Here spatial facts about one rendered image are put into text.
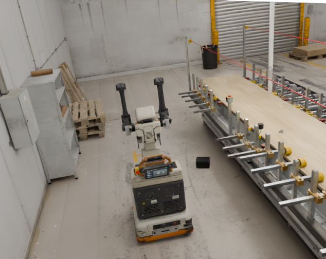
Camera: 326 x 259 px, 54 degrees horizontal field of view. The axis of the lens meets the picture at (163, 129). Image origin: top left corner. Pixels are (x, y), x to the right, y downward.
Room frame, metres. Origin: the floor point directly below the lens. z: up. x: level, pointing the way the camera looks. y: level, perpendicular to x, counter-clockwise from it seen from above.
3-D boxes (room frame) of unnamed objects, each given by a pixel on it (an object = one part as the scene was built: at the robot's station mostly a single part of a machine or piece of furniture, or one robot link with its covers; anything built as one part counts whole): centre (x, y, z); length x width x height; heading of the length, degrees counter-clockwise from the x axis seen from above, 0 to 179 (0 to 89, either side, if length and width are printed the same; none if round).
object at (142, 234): (3.04, 0.14, 0.16); 0.67 x 0.64 x 0.25; 7
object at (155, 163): (2.93, 0.13, 0.87); 0.23 x 0.15 x 0.11; 97
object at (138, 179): (2.95, 0.13, 0.59); 0.55 x 0.34 x 0.83; 97
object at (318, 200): (2.00, -1.10, 0.95); 0.14 x 0.06 x 0.05; 8
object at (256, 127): (3.01, -0.97, 0.90); 0.04 x 0.04 x 0.48; 8
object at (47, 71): (4.80, 1.70, 1.59); 0.30 x 0.08 x 0.08; 98
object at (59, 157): (4.69, 1.68, 0.78); 0.90 x 0.45 x 1.55; 8
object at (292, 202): (1.96, -0.99, 0.95); 0.36 x 0.03 x 0.03; 98
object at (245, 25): (5.94, -1.70, 1.25); 0.15 x 0.08 x 1.10; 8
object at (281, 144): (2.51, -1.04, 0.94); 0.04 x 0.04 x 0.48; 8
